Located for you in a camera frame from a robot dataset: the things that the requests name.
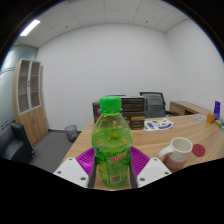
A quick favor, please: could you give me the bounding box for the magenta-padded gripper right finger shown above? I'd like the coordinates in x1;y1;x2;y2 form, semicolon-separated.
128;146;173;189

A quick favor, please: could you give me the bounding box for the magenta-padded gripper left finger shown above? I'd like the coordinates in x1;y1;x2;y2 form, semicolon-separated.
53;147;98;189

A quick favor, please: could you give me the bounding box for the green drink bottle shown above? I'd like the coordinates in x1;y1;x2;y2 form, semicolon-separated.
91;95;134;190

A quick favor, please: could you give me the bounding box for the white and brown mug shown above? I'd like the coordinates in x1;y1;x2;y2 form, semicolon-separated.
157;136;194;173

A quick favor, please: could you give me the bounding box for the grey waste bin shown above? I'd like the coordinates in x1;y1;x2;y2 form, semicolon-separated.
64;124;79;143

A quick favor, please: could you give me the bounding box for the white printed sheet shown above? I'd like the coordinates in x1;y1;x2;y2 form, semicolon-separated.
143;117;175;132

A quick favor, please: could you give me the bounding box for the flat round red coaster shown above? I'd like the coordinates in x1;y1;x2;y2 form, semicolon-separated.
191;143;207;158

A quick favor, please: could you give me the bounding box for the wooden shelf cabinet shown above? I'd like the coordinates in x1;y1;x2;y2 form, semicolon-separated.
12;58;49;148

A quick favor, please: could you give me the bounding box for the small dark brown box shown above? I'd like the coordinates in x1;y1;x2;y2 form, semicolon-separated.
92;101;102;124

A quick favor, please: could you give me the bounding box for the black sofa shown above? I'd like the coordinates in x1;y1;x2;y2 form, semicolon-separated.
0;121;35;163

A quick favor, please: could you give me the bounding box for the black mesh office chair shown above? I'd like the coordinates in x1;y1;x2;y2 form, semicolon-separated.
139;91;179;119

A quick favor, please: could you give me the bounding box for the wooden side desk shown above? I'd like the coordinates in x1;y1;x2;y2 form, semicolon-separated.
169;100;213;117

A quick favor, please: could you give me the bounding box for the orange wooden box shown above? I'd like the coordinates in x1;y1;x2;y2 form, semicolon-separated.
206;112;216;125

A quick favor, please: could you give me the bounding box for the upright purple box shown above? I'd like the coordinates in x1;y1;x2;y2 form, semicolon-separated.
213;100;222;121

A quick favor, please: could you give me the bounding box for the ceiling light panel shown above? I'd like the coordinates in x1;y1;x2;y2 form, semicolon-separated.
19;18;42;38

